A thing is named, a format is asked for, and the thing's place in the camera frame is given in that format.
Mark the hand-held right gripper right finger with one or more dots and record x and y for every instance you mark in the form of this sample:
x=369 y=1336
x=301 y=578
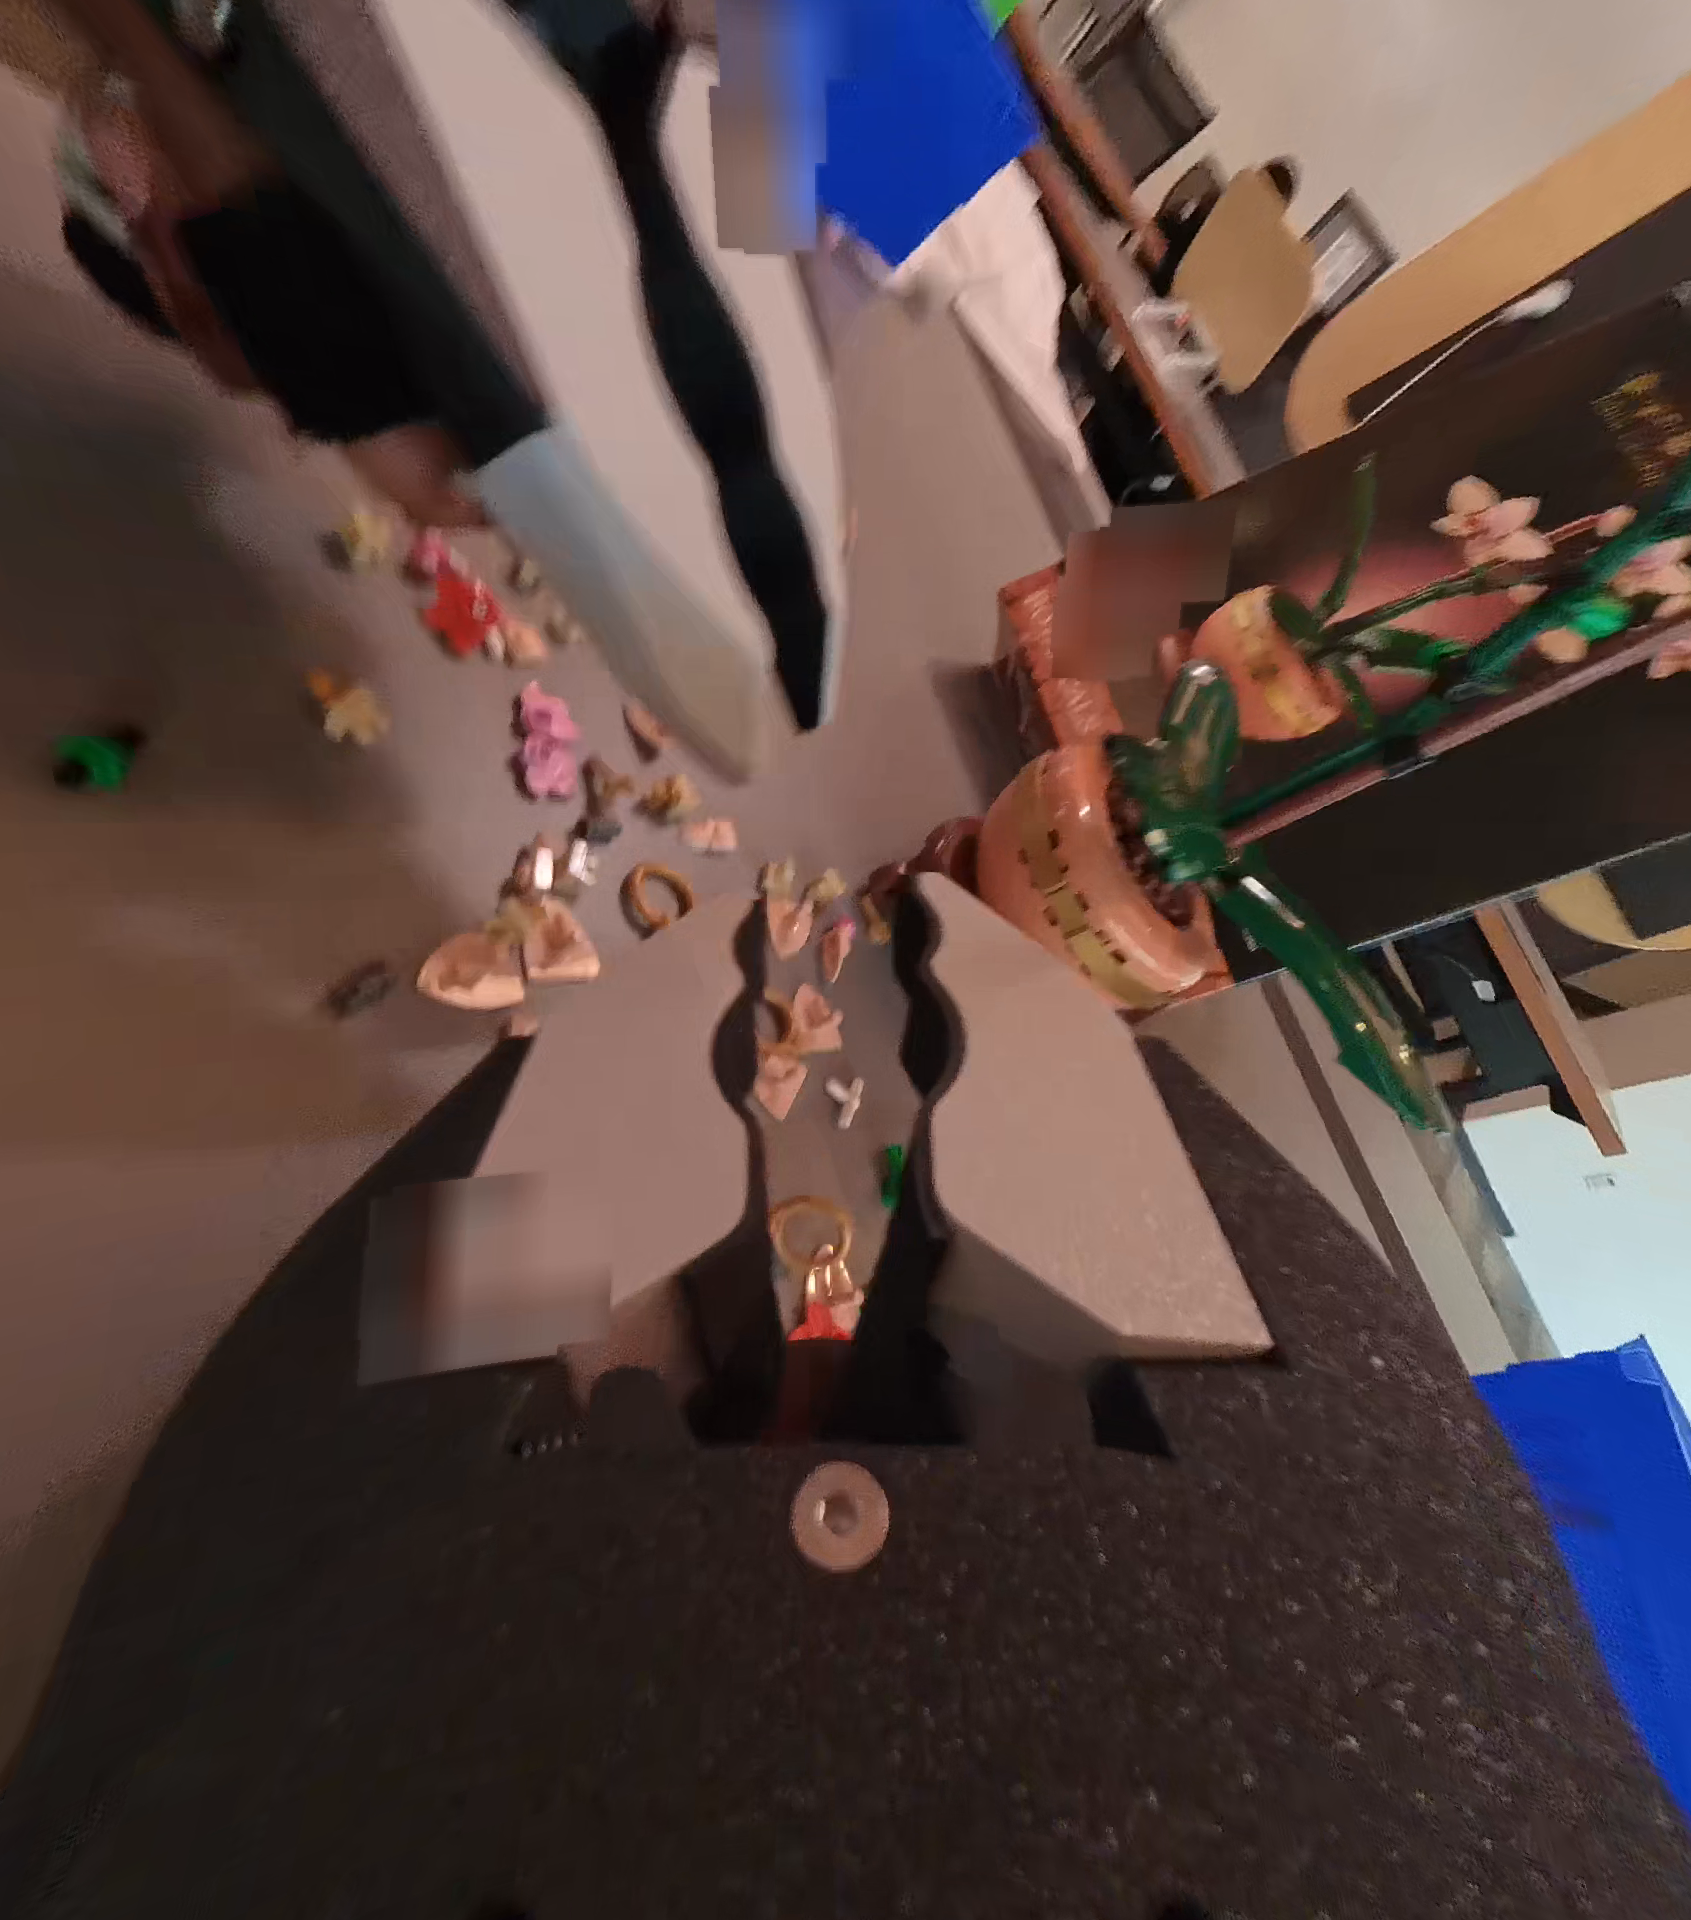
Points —
x=1071 y=1171

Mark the crumpled white plastic bag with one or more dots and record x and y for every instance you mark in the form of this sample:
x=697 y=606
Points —
x=1003 y=331

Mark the beige chair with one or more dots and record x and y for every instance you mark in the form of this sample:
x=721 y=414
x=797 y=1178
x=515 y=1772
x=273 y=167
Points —
x=1244 y=270

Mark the pink toy flower piece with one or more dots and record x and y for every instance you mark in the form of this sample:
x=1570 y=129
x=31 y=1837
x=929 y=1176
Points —
x=547 y=768
x=547 y=713

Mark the green and black toy piece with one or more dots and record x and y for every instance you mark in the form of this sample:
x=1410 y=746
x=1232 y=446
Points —
x=95 y=758

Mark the white plastic stand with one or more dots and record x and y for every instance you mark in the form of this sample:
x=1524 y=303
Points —
x=1173 y=333

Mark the small green toy piece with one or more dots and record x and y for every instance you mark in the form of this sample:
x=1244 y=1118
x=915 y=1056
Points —
x=891 y=1172

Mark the small toy bricks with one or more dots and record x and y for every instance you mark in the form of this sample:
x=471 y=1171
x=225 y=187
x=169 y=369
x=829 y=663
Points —
x=471 y=968

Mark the red toy flower piece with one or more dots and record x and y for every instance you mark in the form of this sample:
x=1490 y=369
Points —
x=461 y=608

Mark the wooden background desk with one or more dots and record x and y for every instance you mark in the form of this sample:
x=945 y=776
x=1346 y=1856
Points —
x=1117 y=300

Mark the toy brick orchid plant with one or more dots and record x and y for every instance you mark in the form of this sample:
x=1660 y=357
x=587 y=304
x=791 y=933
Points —
x=1071 y=871

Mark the grey desk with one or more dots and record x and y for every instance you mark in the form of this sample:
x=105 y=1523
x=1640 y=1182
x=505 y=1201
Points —
x=111 y=524

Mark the light wooden table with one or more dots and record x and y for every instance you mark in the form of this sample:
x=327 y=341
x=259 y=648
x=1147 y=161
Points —
x=1536 y=181

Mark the white cross-shaped toy piece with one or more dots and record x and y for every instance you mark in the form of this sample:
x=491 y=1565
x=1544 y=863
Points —
x=847 y=1101

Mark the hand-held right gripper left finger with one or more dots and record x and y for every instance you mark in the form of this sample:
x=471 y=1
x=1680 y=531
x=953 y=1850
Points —
x=637 y=1081

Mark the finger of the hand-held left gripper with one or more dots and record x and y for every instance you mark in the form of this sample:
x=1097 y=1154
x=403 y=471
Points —
x=637 y=631
x=805 y=450

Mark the black toy set box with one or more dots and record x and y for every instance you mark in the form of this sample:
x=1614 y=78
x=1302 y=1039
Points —
x=1536 y=450

